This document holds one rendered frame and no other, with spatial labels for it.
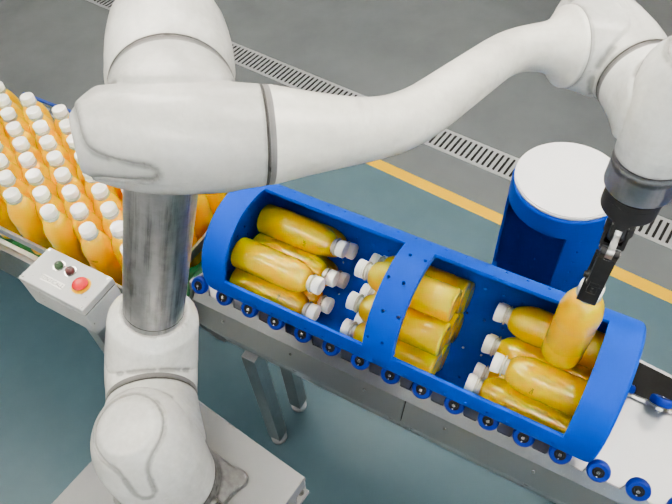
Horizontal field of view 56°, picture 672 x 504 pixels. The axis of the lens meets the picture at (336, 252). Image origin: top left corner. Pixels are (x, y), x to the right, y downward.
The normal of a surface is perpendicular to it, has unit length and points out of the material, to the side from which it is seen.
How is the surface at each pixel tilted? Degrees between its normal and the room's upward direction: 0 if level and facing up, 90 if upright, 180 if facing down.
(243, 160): 78
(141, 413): 9
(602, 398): 40
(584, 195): 0
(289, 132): 51
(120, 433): 4
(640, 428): 0
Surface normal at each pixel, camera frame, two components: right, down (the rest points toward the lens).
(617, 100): -0.99, 0.09
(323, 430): -0.05, -0.61
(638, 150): -0.79, 0.55
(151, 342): 0.22, 0.09
